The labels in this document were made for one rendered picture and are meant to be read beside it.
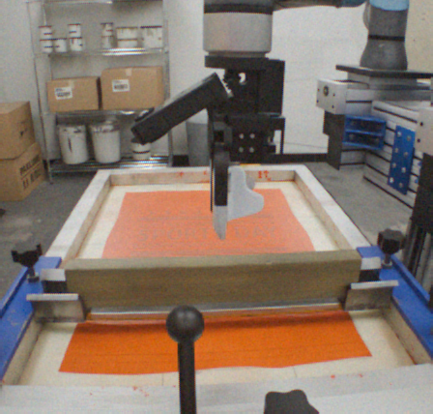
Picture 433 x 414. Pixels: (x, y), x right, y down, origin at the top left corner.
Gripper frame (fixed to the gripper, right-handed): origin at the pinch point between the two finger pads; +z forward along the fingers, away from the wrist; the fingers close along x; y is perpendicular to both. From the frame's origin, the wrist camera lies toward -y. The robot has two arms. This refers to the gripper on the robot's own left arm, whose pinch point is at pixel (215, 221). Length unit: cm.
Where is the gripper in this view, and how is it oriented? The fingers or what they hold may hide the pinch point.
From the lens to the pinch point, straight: 49.9
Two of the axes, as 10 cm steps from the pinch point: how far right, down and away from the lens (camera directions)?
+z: -0.2, 9.2, 4.0
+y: 10.0, -0.2, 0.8
